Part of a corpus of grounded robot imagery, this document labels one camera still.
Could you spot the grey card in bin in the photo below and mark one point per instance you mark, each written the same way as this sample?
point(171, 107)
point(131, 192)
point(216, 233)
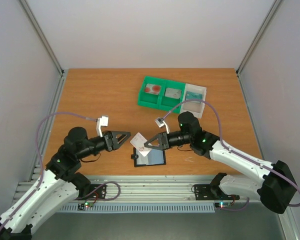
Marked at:
point(173, 93)

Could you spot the grey slotted cable duct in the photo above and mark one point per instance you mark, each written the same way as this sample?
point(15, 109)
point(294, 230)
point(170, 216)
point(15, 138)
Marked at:
point(124, 208)

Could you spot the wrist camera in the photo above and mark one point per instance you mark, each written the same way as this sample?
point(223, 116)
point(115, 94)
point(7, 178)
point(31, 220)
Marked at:
point(102, 121)
point(161, 123)

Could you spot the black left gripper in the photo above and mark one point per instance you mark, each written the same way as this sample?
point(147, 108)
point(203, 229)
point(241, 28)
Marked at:
point(111, 142)

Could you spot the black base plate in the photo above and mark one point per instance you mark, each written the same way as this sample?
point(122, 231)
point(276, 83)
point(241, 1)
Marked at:
point(100, 191)
point(204, 192)

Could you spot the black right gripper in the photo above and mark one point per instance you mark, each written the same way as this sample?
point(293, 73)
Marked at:
point(164, 140)

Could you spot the teal card in bin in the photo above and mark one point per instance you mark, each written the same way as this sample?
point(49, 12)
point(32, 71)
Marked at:
point(195, 96)

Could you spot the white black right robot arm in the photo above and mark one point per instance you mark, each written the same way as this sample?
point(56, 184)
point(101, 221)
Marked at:
point(270, 183)

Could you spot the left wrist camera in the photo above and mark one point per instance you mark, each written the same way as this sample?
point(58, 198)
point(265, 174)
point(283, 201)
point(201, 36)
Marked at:
point(102, 121)

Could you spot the green left bin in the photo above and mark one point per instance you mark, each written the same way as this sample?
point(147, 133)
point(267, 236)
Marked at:
point(150, 100)

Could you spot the controller board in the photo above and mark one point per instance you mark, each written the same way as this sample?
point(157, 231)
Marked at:
point(223, 205)
point(84, 206)

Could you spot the green middle bin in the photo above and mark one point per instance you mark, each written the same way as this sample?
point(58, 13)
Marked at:
point(167, 104)

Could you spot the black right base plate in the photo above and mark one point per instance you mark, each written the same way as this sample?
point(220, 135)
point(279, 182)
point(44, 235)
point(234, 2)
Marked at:
point(204, 192)

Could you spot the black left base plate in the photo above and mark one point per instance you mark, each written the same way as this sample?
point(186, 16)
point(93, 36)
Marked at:
point(100, 191)

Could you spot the red dotted card in bin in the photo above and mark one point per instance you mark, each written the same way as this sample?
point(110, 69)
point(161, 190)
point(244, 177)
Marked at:
point(153, 89)

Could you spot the white right bin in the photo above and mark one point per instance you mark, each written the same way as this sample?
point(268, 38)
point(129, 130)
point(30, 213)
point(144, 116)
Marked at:
point(196, 108)

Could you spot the right controller board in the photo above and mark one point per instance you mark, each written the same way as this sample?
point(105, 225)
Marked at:
point(223, 205)

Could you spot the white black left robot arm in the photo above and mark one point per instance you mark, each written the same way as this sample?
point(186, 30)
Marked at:
point(59, 183)

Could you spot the black leather card holder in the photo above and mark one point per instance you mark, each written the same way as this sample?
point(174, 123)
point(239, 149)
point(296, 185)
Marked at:
point(153, 158)

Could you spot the left controller board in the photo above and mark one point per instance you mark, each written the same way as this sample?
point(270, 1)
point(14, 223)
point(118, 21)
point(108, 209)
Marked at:
point(84, 206)

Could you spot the aluminium frame rail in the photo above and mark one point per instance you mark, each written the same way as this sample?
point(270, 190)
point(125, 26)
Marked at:
point(154, 188)

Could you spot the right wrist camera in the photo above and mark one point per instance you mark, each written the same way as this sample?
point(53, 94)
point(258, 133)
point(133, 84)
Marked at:
point(161, 123)

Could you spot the green bin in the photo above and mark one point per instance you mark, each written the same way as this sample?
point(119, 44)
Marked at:
point(167, 104)
point(150, 100)

